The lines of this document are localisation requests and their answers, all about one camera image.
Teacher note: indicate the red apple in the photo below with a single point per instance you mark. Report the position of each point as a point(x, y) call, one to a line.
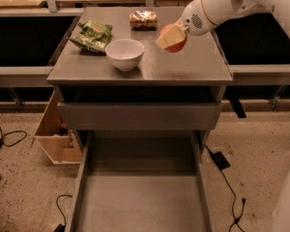
point(175, 45)

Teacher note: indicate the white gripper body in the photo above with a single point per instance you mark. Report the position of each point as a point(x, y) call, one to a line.
point(193, 20)

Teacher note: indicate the cardboard box on floor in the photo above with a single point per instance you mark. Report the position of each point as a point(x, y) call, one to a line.
point(58, 143)

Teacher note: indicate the open grey middle drawer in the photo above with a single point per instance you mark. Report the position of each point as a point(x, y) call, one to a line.
point(141, 183)

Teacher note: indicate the closed grey top drawer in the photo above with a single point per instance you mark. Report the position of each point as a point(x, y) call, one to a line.
point(82, 116)

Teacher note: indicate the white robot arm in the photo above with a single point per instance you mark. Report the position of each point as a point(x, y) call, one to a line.
point(176, 33)

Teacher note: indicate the green chip bag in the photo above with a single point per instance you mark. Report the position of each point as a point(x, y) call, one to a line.
point(93, 36)

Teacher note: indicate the grey metal rail frame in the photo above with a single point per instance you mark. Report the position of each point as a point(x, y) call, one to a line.
point(19, 76)

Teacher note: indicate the white ceramic bowl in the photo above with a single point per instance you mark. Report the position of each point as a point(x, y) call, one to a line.
point(124, 54)

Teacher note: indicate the grey drawer cabinet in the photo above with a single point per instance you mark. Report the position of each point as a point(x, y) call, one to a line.
point(165, 92)

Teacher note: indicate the black power adapter with cable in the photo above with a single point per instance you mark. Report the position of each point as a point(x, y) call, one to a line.
point(222, 163)

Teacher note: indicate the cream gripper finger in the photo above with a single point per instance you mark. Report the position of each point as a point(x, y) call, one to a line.
point(171, 36)

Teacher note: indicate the shiny orange snack package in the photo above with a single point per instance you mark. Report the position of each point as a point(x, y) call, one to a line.
point(143, 20)

